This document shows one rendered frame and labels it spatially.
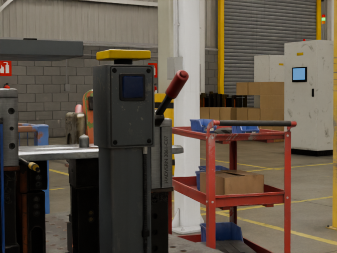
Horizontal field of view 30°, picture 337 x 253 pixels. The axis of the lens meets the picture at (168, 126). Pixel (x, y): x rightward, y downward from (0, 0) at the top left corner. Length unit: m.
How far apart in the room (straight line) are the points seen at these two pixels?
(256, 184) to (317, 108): 7.87
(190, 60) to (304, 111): 6.40
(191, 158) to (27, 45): 4.33
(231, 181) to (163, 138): 2.17
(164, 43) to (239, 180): 5.24
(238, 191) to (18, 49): 2.54
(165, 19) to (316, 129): 3.95
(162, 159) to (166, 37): 7.24
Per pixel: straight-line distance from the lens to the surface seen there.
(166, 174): 1.05
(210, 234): 3.15
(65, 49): 0.78
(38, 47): 0.78
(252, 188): 3.27
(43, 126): 3.20
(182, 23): 5.05
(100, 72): 0.86
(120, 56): 0.84
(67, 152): 1.11
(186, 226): 5.12
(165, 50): 8.27
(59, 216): 2.12
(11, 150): 0.96
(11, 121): 0.96
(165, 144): 1.04
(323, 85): 11.19
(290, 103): 11.51
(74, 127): 1.36
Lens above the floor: 1.10
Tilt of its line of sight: 3 degrees down
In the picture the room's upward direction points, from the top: straight up
